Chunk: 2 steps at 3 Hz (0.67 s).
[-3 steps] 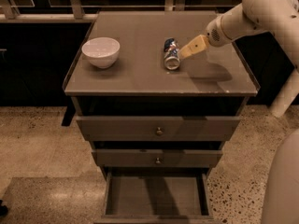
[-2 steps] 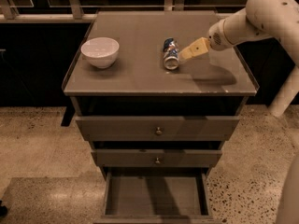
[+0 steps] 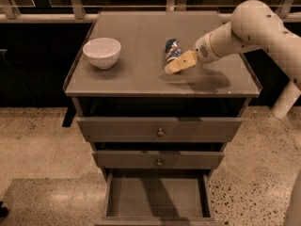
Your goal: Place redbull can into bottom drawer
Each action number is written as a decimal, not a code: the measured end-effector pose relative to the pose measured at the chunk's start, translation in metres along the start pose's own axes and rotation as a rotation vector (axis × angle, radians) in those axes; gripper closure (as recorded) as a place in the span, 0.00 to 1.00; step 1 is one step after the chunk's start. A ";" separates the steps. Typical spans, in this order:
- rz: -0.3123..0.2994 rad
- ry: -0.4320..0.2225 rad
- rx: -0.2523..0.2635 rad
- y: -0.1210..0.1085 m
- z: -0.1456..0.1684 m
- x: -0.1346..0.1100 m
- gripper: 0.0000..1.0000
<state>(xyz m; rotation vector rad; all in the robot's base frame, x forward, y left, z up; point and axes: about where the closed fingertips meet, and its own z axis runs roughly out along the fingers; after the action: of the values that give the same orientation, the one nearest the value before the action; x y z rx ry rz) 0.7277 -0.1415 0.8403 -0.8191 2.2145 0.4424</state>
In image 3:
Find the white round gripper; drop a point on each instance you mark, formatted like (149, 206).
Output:
(203, 52)

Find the blue silver redbull can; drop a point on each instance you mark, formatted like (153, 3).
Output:
(173, 50)

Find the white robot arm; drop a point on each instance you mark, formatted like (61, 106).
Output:
(259, 183)

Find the brass top drawer knob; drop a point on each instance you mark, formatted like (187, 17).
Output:
(160, 132)

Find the brass drawer knob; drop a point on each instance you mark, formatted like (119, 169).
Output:
(159, 163)
(160, 132)

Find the grey wooden drawer cabinet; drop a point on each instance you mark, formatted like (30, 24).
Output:
(138, 86)

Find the brass middle drawer knob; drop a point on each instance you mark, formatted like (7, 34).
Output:
(159, 163)

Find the top grey drawer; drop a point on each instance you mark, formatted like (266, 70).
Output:
(144, 129)

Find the middle grey drawer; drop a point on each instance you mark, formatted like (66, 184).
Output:
(184, 160)

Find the bottom grey open drawer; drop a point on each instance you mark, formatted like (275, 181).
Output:
(157, 197)

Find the metal window railing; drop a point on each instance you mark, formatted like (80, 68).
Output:
(47, 16)

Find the white ceramic bowl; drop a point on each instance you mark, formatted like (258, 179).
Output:
(102, 53)

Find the white round pillar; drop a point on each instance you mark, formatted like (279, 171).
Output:
(286, 100)

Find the black shoe tip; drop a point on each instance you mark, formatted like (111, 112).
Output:
(3, 211)

